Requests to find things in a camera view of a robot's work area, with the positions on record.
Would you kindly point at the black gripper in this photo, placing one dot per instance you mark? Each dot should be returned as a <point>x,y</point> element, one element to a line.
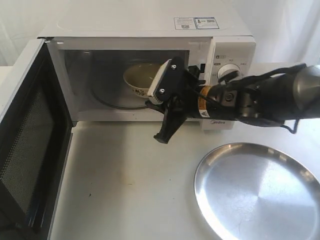
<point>197,101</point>

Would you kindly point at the white ceramic bowl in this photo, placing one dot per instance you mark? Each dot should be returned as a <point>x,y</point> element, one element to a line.
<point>139,78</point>

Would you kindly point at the white microwave door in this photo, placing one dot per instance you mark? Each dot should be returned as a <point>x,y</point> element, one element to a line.
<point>35,134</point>

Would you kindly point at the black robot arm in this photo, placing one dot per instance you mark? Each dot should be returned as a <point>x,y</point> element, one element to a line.
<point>267,100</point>

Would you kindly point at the glass microwave turntable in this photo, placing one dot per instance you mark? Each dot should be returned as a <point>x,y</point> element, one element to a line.
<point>109,87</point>

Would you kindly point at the white microwave oven body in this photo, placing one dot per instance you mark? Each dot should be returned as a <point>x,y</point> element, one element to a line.
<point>76,43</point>

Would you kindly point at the upper white control knob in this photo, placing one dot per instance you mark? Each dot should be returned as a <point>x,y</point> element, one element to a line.
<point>228,73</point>

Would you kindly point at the blue white info sticker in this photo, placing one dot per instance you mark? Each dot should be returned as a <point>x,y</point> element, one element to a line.
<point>195,23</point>

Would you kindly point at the round stainless steel tray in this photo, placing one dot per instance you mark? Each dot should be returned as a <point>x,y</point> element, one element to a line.
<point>248,191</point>

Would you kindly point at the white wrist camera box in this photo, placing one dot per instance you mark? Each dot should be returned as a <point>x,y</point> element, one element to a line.
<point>168,80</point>

